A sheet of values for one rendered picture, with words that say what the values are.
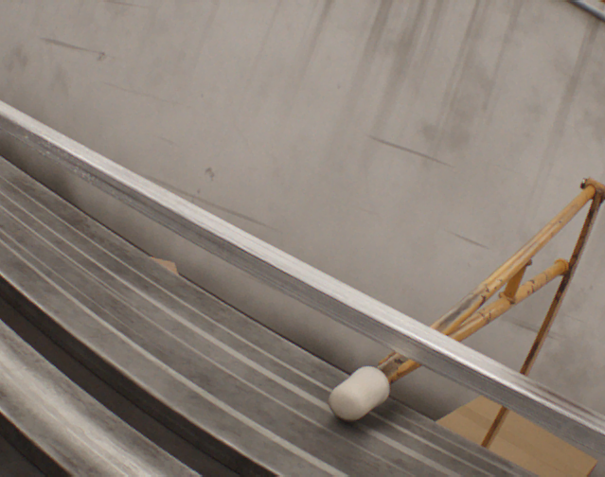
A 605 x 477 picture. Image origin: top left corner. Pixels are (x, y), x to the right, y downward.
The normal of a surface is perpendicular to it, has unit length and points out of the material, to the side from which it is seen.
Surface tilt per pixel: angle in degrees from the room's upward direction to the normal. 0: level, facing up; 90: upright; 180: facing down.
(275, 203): 90
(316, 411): 0
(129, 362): 0
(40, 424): 0
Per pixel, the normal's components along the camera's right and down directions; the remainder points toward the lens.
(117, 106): -0.51, 0.09
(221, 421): 0.33, -0.90
